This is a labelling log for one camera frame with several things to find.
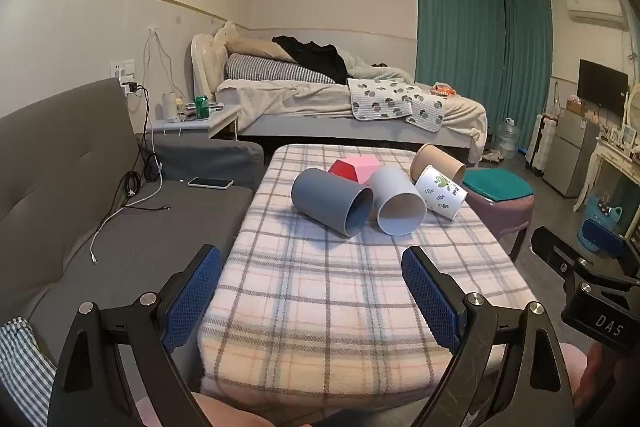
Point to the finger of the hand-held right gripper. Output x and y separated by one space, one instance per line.
552 249
602 239

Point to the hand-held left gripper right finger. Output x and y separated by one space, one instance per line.
429 299

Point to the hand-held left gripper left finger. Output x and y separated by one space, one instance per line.
196 294

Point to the light grey cup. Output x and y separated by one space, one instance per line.
395 202

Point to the dark grey cup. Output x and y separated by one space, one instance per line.
325 199

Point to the white floral cup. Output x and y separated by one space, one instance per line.
440 192

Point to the brown cup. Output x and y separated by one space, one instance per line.
432 154

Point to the person's right hand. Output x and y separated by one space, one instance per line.
596 362

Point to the blue basket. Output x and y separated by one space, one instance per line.
597 209

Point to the person's leg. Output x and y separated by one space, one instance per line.
225 412
572 372

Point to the purple stool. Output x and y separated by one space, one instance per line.
500 217

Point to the white dressing table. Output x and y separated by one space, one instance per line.
612 162

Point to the teal cushion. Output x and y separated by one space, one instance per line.
497 186

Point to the grey mini fridge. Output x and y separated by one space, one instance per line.
570 152

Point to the plaid tablecloth table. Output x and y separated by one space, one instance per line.
320 287

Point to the smartphone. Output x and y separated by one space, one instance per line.
211 183

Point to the clear water jug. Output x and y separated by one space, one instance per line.
507 139

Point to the black power adapter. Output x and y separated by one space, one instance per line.
151 168

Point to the pink geometric box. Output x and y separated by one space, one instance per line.
365 169

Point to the black television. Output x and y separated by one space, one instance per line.
602 87

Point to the red geometric box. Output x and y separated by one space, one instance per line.
342 169

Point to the grey sofa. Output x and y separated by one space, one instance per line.
75 187

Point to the white bedside table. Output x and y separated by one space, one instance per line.
200 124

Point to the striped cloth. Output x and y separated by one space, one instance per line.
22 357

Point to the green can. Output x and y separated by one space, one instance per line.
201 108

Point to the orange snack packet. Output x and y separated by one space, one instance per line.
444 90

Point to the patterned white mat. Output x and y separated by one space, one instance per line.
385 102

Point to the bed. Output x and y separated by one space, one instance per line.
300 107

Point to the white air conditioner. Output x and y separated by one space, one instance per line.
597 9

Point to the teal curtain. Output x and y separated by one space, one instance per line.
460 32

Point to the striped pillow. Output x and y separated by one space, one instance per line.
275 69

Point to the beige pillow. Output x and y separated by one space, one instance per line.
250 44

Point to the black clothing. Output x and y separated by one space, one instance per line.
320 57

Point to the white wall outlet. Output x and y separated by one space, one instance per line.
123 68

